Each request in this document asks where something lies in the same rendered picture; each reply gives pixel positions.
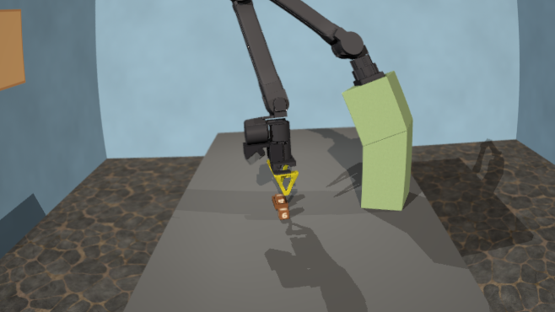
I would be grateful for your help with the brown cube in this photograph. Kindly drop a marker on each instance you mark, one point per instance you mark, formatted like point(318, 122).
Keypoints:
point(280, 198)
point(283, 213)

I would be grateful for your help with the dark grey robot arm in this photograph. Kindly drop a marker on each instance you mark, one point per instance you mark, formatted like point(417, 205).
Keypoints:
point(344, 45)

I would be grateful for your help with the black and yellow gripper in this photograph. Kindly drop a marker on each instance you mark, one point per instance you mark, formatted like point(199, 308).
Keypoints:
point(288, 160)

